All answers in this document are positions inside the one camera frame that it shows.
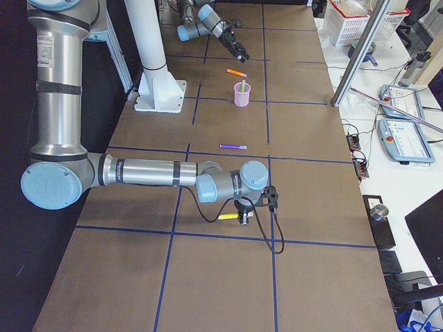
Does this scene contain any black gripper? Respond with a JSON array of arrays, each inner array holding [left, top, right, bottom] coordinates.
[[234, 199, 254, 225], [218, 28, 250, 63]]

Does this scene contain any yellow highlighter pen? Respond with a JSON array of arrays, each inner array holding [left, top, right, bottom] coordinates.
[[217, 213, 239, 221]]

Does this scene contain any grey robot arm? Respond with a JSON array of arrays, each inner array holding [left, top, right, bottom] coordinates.
[[176, 0, 250, 63], [20, 1, 278, 225]]

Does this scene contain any orange highlighter pen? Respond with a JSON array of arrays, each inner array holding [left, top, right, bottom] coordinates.
[[226, 68, 248, 77]]

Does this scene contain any pink mesh pen holder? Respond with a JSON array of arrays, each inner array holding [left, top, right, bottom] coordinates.
[[233, 82, 251, 107]]

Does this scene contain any purple highlighter pen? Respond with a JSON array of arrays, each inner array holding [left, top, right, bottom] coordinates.
[[219, 144, 248, 150]]

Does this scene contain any white red plastic basket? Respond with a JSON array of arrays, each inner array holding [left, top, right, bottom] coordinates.
[[322, 1, 410, 46]]

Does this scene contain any small metal cup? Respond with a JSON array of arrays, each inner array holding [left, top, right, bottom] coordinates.
[[369, 204, 389, 221]]

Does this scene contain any grey water bottle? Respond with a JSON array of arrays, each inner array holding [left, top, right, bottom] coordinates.
[[398, 50, 432, 87]]

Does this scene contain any upper teach pendant tablet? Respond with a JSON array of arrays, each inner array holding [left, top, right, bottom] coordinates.
[[379, 84, 424, 119]]

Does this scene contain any teach pendant tablet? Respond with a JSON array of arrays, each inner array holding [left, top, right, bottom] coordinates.
[[379, 84, 424, 119], [378, 118, 435, 165]]

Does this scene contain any lower teach pendant tablet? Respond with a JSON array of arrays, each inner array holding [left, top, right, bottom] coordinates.
[[378, 118, 435, 165]]

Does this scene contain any black monitor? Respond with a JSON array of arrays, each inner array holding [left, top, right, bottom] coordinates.
[[405, 190, 443, 284]]

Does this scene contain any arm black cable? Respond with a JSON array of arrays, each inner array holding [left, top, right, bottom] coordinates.
[[193, 186, 286, 255]]

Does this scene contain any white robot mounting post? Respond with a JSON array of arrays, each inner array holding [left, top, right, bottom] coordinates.
[[125, 0, 187, 113]]

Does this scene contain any aluminium frame post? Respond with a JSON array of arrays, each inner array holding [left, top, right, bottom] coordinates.
[[331, 0, 392, 107]]

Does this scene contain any blue handled saucepan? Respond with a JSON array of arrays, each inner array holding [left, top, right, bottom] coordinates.
[[347, 38, 382, 66]]

